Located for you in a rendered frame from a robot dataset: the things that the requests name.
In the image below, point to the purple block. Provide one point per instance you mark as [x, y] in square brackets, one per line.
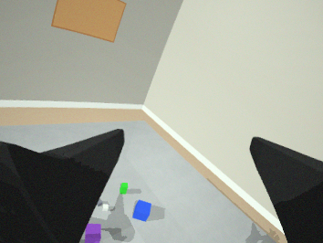
[92, 233]

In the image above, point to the blue cube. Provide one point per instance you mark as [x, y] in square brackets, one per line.
[142, 210]

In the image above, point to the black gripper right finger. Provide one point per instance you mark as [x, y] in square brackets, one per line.
[294, 182]

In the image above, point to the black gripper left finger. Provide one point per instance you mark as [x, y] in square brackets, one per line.
[63, 186]

